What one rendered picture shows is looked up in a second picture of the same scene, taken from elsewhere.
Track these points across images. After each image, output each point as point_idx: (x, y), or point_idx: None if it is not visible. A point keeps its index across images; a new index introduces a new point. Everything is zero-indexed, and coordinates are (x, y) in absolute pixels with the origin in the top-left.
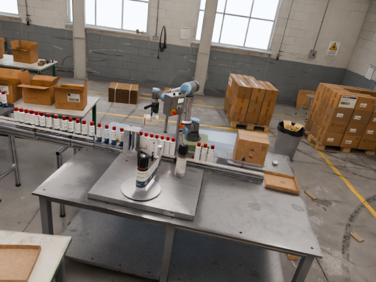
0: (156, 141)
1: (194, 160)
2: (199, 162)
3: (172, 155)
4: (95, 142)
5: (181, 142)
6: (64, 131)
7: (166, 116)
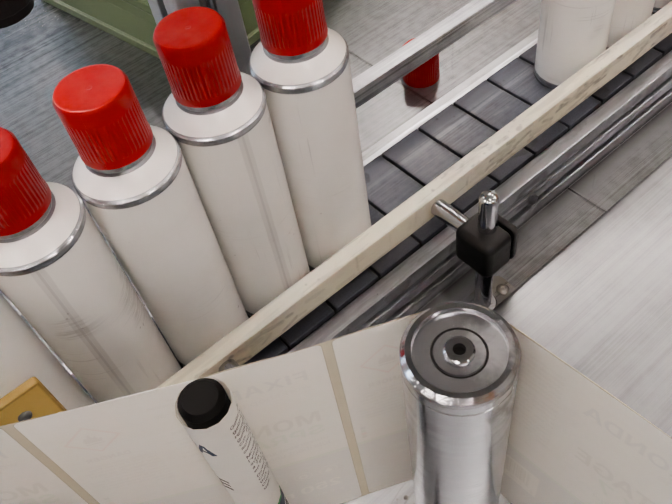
0: (83, 266)
1: (604, 66)
2: (645, 47)
3: (388, 226)
4: None
5: (87, 28)
6: None
7: None
